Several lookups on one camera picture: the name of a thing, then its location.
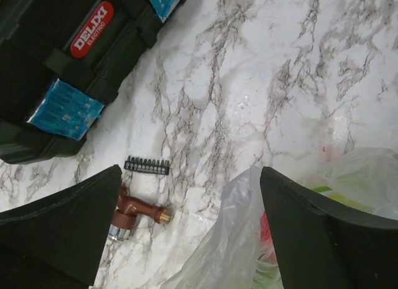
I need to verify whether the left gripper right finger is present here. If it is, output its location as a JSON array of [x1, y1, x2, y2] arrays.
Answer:
[[260, 167, 397, 288]]

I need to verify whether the brown faucet tap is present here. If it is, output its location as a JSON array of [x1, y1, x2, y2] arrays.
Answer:
[[108, 185, 172, 241]]

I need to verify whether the black screwdriver bit holder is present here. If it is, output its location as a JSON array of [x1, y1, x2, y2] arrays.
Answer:
[[124, 156, 170, 175]]

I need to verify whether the red fake apple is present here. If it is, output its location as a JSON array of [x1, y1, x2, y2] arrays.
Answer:
[[261, 212, 277, 263]]

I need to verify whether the translucent plastic bag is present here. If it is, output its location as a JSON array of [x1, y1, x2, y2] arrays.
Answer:
[[163, 148, 397, 288]]

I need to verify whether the black Delixi toolbox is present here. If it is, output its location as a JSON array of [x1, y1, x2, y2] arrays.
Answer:
[[1, 0, 185, 164]]

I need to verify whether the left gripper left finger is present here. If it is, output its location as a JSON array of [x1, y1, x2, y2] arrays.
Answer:
[[1, 165, 121, 288]]

